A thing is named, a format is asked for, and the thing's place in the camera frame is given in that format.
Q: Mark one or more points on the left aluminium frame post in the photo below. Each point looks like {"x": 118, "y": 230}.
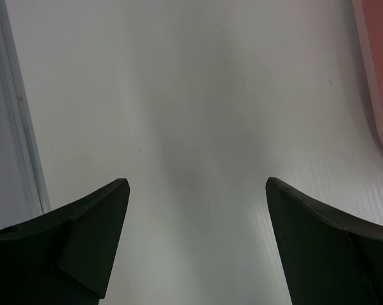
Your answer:
{"x": 20, "y": 120}

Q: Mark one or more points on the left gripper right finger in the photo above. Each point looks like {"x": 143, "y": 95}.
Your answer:
{"x": 328, "y": 256}

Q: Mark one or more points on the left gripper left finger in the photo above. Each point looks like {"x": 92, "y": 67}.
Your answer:
{"x": 65, "y": 256}

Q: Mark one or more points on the pink three-tier wooden shelf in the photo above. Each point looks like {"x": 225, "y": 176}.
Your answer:
{"x": 369, "y": 21}

